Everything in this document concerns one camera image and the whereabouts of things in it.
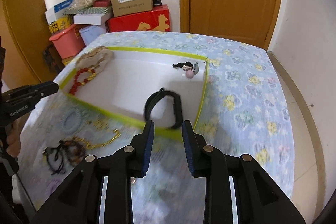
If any red bead bracelet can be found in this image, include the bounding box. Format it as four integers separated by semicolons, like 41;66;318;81
68;67;97;96

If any light blue spiral hair tie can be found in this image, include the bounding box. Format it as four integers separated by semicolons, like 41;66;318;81
59;107;84;135

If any dark amber bead necklace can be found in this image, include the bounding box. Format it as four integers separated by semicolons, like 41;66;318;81
41;139;87;176

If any amber hair claw clip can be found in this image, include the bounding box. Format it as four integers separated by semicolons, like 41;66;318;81
75;46;114;74

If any black hair tie with charms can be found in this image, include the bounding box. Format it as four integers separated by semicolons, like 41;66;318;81
171;61;200;80

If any person's left hand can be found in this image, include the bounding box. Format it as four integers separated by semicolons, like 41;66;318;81
6;121;21;157

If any pink plastic tub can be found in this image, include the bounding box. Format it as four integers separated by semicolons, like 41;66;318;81
49;24;85;59

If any light blue cylindrical tin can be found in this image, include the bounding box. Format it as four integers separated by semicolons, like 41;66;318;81
79;25;106;46

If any white tray with green rim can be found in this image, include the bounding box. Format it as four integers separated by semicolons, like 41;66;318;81
59;47;209;141

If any white blue carton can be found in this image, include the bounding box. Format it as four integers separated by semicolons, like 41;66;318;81
45;0;73;24

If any white flat box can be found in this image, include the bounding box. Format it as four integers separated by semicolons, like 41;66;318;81
73;12;112;26

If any striped green white box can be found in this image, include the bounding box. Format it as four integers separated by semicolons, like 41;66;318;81
64;6;112;15

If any floral blue table cloth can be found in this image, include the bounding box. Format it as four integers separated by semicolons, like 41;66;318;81
18;31;294;223

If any small red box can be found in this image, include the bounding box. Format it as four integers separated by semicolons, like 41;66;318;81
93;0;111;7

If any red gift box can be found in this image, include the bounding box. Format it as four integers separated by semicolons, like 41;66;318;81
106;5;170;32

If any gold chain necklace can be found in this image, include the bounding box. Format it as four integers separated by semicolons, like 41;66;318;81
73;118;122;150

